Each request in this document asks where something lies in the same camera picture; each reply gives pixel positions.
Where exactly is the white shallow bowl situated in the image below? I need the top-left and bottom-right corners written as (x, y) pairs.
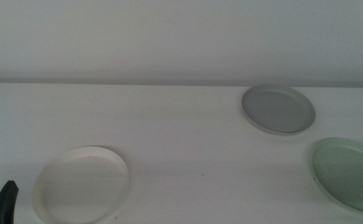
top-left (32, 146), bottom-right (130, 224)

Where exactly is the grey shallow bowl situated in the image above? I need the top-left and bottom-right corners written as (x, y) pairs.
top-left (241, 83), bottom-right (316, 136)

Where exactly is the pale green shallow bowl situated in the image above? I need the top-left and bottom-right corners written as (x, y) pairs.
top-left (311, 138), bottom-right (363, 215)

